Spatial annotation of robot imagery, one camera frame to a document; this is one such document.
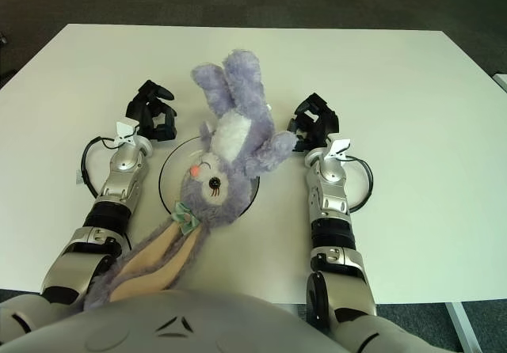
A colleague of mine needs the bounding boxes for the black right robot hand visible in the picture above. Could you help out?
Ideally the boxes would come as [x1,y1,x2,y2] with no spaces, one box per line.
[287,93,341,153]

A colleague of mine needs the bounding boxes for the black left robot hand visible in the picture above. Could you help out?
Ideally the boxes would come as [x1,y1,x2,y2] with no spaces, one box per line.
[125,79,178,142]

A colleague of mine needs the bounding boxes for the purple plush bunny doll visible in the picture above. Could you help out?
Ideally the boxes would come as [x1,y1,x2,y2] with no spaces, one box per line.
[82,48,297,311]

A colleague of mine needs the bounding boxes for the white plate with black rim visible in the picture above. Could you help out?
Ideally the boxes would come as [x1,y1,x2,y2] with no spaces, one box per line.
[158,135,261,216]

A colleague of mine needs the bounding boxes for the grey robot torso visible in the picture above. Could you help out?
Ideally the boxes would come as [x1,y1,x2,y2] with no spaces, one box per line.
[0,287,507,353]

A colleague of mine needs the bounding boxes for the white table leg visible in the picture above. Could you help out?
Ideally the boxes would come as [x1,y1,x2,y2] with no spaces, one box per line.
[445,301,480,353]

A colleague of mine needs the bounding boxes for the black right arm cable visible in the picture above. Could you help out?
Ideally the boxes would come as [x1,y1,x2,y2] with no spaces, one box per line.
[344,155,374,214]

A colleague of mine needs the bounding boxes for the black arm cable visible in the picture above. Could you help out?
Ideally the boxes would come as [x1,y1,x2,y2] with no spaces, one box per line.
[344,155,374,214]
[81,136,120,198]

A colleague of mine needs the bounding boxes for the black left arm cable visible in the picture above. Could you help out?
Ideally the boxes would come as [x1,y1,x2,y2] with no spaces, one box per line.
[81,136,120,198]

